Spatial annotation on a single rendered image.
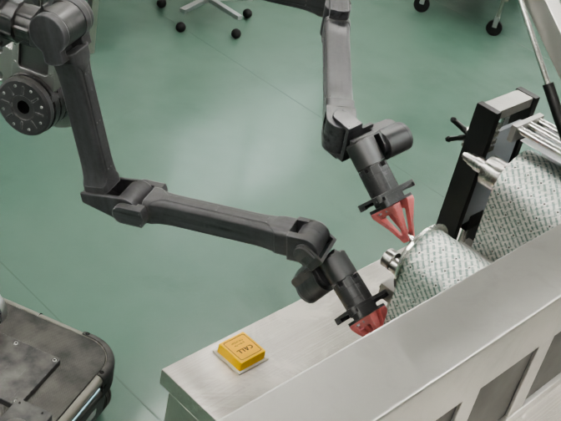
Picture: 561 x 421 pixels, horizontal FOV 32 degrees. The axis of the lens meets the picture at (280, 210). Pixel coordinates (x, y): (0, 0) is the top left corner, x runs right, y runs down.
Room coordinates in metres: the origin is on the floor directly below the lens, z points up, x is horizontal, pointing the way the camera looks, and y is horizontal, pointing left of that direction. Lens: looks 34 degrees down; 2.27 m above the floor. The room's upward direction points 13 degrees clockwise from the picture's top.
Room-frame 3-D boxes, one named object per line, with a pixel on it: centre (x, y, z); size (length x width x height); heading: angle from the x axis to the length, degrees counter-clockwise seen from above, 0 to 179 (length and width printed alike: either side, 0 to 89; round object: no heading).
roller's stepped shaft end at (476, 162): (1.73, -0.36, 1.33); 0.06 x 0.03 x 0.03; 52
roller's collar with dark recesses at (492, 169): (1.69, -0.41, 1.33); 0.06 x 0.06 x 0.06; 52
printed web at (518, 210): (1.51, -0.45, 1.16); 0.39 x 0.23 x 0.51; 142
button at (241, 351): (1.50, 0.01, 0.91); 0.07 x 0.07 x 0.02; 52
